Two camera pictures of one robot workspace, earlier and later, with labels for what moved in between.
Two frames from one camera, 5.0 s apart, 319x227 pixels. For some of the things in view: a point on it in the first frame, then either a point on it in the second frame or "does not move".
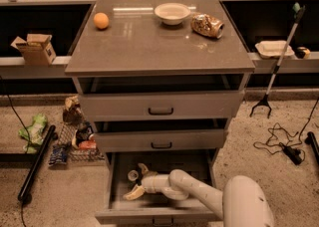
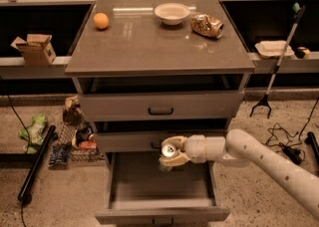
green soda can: x=133 y=175 -> x=167 y=150
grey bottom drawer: x=160 y=208 does not move
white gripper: x=149 y=181 -> x=194 y=148
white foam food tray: x=273 y=49 does not move
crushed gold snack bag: x=204 y=24 does not move
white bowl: x=172 y=13 does not move
